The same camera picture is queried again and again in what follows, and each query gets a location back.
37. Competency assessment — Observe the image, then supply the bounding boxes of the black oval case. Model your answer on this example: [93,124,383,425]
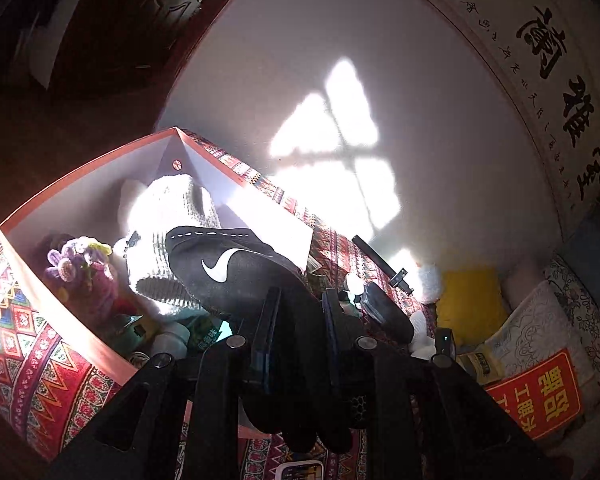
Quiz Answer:
[360,282,415,346]

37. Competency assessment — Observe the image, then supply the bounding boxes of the yellow pillow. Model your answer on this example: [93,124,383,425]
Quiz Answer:
[437,268,508,347]

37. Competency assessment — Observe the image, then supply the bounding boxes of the red packet with characters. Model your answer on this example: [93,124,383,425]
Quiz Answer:
[486,348,584,440]

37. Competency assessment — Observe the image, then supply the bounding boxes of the black selfie stick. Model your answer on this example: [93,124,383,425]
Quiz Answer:
[352,235,413,296]

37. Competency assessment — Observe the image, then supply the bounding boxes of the red patterned bed cloth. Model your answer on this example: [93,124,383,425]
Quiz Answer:
[0,129,439,480]

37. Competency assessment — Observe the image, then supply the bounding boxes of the orange cardboard box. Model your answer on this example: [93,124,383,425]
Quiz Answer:
[0,127,315,441]

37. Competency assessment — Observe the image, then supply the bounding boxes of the white embroidered pillow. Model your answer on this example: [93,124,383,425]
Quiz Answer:
[484,257,600,411]

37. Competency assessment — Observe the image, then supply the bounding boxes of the purple crochet flower bouquet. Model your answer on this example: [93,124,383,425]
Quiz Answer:
[43,236,119,327]

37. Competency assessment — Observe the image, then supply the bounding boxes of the white knitted hat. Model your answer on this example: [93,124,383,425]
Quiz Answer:
[112,174,221,321]

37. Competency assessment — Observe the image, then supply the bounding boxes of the dark wooden door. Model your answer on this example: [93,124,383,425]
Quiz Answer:
[0,0,230,219]

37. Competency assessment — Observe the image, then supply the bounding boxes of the calligraphy scroll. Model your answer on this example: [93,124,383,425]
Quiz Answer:
[374,0,600,241]

